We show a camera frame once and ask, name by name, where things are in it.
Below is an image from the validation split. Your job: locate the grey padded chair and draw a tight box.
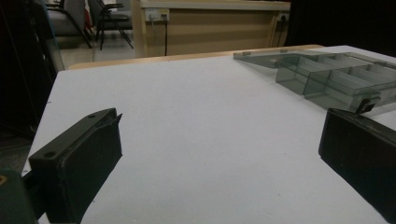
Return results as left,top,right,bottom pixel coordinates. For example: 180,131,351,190
45,0,93,49

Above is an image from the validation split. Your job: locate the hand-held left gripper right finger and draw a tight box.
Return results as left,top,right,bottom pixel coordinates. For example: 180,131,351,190
318,107,396,224

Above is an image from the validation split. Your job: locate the black folding chair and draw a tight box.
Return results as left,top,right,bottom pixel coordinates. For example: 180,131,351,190
88,0,134,51

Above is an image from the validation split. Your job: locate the wooden desk with panel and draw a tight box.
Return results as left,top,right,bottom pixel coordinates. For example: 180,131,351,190
130,0,291,59

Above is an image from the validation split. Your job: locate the clear plastic compartment box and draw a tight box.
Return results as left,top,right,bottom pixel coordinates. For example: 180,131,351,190
233,49,396,114

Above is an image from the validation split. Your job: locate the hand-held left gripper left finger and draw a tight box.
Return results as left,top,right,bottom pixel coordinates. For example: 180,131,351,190
28,107,123,224

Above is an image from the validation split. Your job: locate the black power cable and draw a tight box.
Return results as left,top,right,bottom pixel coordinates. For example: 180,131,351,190
160,13,169,57

